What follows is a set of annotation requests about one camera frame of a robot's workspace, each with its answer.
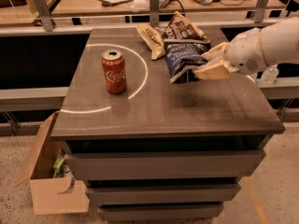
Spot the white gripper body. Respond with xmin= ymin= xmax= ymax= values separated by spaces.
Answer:
xmin=227 ymin=28 xmax=267 ymax=75

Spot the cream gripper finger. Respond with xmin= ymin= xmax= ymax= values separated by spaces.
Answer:
xmin=202 ymin=42 xmax=229 ymax=62
xmin=192 ymin=59 xmax=238 ymax=80

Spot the blue chip bag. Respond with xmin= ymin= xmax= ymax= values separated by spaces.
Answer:
xmin=164 ymin=38 xmax=210 ymax=84

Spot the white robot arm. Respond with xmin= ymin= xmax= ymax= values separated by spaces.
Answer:
xmin=192 ymin=17 xmax=299 ymax=79

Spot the brown and yellow chip bag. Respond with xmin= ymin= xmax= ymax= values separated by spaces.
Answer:
xmin=136 ymin=11 xmax=206 ymax=61

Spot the red coke can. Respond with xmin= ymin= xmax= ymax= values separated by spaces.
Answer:
xmin=102 ymin=49 xmax=127 ymax=94

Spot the green bag in box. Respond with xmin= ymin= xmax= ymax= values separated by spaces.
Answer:
xmin=52 ymin=153 xmax=64 ymax=178

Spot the clear plastic bottle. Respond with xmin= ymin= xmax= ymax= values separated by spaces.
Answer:
xmin=261 ymin=64 xmax=279 ymax=84

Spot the white bowl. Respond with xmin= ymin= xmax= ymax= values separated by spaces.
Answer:
xmin=129 ymin=0 xmax=149 ymax=12

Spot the grey drawer cabinet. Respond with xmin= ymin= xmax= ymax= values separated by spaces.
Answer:
xmin=51 ymin=28 xmax=284 ymax=221

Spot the cardboard box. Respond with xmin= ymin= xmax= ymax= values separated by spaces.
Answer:
xmin=15 ymin=112 xmax=90 ymax=215

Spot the right metal bracket post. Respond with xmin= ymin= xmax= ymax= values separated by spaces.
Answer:
xmin=253 ymin=0 xmax=269 ymax=23

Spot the metal bracket post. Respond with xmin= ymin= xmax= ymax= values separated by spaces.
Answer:
xmin=253 ymin=0 xmax=269 ymax=23
xmin=34 ymin=0 xmax=54 ymax=32
xmin=149 ymin=0 xmax=159 ymax=27

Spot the middle metal bracket post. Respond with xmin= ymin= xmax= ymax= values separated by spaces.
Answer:
xmin=149 ymin=0 xmax=159 ymax=27

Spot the left metal bracket post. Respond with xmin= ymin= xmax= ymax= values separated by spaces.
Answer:
xmin=34 ymin=0 xmax=54 ymax=32

